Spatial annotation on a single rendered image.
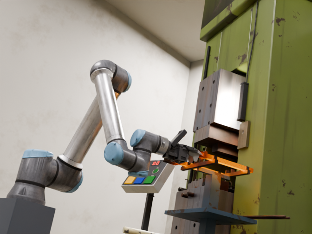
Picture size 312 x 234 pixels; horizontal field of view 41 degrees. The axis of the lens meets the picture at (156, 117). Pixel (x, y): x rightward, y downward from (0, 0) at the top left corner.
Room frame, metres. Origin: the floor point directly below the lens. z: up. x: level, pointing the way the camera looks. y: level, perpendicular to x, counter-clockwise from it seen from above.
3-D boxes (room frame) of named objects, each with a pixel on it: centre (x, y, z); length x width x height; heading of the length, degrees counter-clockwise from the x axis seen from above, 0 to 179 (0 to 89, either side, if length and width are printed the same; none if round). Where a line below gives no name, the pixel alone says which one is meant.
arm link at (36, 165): (2.16, 0.56, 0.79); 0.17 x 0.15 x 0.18; 137
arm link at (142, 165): (1.89, 0.04, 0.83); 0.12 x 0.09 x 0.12; 137
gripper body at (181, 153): (1.97, -0.12, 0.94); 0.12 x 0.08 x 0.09; 116
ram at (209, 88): (2.77, -0.54, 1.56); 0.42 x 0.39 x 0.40; 111
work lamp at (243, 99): (2.51, -0.54, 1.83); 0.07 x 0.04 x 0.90; 21
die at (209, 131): (2.81, -0.52, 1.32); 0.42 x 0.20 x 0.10; 111
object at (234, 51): (2.82, -0.68, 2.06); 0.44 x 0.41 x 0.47; 111
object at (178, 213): (2.21, -0.36, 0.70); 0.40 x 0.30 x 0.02; 26
